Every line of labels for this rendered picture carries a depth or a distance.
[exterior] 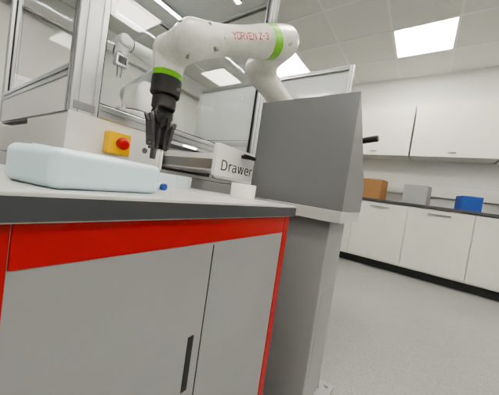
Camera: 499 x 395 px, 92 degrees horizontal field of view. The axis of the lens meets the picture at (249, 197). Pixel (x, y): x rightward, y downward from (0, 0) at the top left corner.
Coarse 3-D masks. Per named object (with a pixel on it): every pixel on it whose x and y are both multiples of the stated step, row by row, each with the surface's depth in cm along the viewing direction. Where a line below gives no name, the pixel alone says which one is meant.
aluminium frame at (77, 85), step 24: (96, 0) 73; (96, 24) 74; (72, 48) 72; (96, 48) 75; (48, 72) 84; (72, 72) 71; (96, 72) 76; (24, 96) 100; (48, 96) 83; (72, 96) 72; (96, 96) 77; (0, 120) 123; (120, 120) 83; (144, 120) 90; (192, 144) 110
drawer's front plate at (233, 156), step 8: (216, 144) 81; (224, 144) 83; (216, 152) 81; (224, 152) 83; (232, 152) 87; (240, 152) 91; (216, 160) 81; (232, 160) 87; (240, 160) 91; (248, 160) 96; (216, 168) 81; (224, 168) 85; (232, 168) 88; (248, 168) 96; (224, 176) 85; (232, 176) 89; (240, 176) 93; (248, 176) 97
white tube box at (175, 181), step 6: (162, 174) 74; (168, 174) 73; (162, 180) 74; (168, 180) 73; (174, 180) 73; (180, 180) 75; (186, 180) 78; (168, 186) 73; (174, 186) 73; (180, 186) 75; (186, 186) 78
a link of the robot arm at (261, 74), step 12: (252, 60) 102; (264, 60) 98; (252, 72) 104; (264, 72) 102; (276, 72) 105; (252, 84) 109; (264, 84) 105; (276, 84) 106; (264, 96) 110; (276, 96) 107; (288, 96) 108
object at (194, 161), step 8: (168, 152) 98; (176, 152) 96; (184, 152) 93; (192, 152) 90; (168, 160) 98; (176, 160) 95; (184, 160) 92; (192, 160) 90; (200, 160) 87; (208, 160) 85; (176, 168) 108; (184, 168) 96; (192, 168) 90; (200, 168) 87; (208, 168) 85
